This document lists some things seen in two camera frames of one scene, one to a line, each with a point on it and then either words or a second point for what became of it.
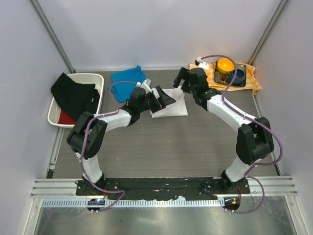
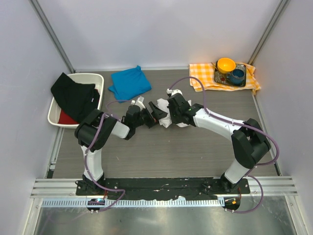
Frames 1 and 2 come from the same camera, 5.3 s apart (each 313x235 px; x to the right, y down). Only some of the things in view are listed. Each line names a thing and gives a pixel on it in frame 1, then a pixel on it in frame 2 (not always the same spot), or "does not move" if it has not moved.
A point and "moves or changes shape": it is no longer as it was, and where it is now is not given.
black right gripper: x=185 y=80 → x=172 y=107
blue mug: x=239 y=79 does not move
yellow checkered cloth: x=252 y=83 does not move
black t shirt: x=75 y=99 does not move
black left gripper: x=154 y=102 → x=149 y=117
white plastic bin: x=55 y=110 does not move
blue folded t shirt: x=122 y=83 does not move
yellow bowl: x=225 y=65 does not move
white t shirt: x=178 y=108 moves or changes shape
